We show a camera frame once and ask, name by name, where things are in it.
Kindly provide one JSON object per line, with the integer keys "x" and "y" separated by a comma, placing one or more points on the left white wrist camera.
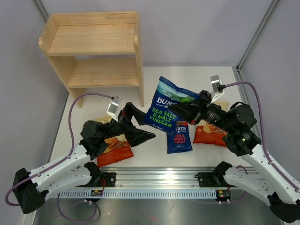
{"x": 114, "y": 108}

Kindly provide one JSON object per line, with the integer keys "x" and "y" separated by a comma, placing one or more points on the aluminium mounting rail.
{"x": 150, "y": 177}

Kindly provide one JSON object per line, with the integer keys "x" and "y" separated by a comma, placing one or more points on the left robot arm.
{"x": 91, "y": 146}

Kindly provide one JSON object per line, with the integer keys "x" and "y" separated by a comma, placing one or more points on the wooden two-tier shelf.
{"x": 92, "y": 50}

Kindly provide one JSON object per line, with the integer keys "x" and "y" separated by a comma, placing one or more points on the spicy sweet chilli bag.
{"x": 180, "y": 141}

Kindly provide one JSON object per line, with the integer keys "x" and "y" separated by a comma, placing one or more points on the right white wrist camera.
{"x": 217, "y": 88}

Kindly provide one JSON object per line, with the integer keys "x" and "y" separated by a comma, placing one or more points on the cassava chips bag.
{"x": 209, "y": 134}
{"x": 118, "y": 150}

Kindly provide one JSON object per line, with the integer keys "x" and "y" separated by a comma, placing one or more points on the right aluminium frame post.
{"x": 259, "y": 30}

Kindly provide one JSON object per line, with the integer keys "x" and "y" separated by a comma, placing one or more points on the white slotted cable duct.
{"x": 89, "y": 193}

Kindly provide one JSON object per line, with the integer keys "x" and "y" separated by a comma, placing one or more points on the left black base bracket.
{"x": 107, "y": 179}

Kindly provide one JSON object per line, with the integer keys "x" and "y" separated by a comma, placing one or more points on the blue sea salt vinegar bag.
{"x": 167, "y": 94}

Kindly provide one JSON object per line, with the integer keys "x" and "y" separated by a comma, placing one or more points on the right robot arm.
{"x": 279, "y": 190}

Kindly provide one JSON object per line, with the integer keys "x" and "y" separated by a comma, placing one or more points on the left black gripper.
{"x": 136, "y": 136}

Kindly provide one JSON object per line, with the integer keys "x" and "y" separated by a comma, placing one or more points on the black base bracket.
{"x": 107, "y": 179}
{"x": 210, "y": 180}

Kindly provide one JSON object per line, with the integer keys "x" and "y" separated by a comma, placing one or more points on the left aluminium frame post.
{"x": 41, "y": 9}

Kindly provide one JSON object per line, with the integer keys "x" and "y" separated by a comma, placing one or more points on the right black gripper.
{"x": 194, "y": 111}

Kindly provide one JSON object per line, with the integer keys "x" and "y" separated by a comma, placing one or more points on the aluminium frame post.
{"x": 259, "y": 30}
{"x": 41, "y": 9}

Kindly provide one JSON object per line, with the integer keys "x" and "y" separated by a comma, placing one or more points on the right black base bracket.
{"x": 210, "y": 180}

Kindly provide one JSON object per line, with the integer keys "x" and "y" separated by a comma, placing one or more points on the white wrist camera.
{"x": 217, "y": 88}
{"x": 114, "y": 108}

